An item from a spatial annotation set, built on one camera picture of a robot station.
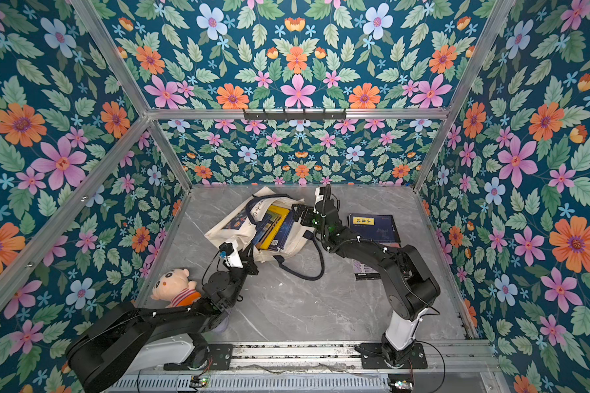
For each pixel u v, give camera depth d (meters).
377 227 1.02
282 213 1.03
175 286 0.81
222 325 0.65
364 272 0.90
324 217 0.67
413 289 0.49
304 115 0.92
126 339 0.43
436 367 0.72
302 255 0.96
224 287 0.62
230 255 0.69
